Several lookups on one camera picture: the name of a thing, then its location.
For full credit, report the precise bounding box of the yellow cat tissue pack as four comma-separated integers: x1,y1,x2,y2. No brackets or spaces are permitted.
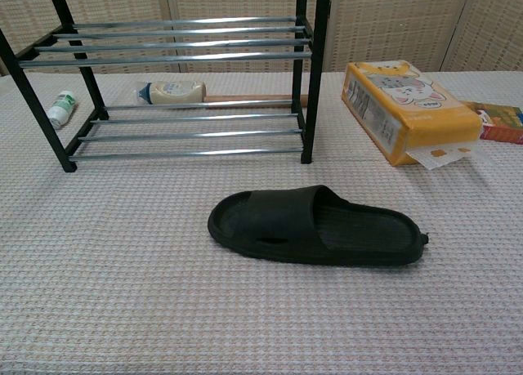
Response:
341,60,484,172

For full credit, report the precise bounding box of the cream bottle blue cap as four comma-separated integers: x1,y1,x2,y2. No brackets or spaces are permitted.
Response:
132,80,208,106

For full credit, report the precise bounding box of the beige woven folding screen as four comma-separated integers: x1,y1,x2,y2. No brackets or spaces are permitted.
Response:
0,0,523,76

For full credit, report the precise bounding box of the white woven tablecloth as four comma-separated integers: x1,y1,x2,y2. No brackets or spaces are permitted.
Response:
0,70,523,375

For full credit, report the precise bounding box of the black metal shoe rack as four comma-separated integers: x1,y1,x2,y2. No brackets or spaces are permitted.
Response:
0,0,333,173

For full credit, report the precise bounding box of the wooden rod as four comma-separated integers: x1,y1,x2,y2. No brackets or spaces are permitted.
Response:
203,94,310,108

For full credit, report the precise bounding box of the small white green bottle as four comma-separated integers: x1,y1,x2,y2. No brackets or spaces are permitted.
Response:
47,90,78,131

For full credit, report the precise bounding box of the black rubber slipper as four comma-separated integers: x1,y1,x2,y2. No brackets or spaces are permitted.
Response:
207,185,431,266

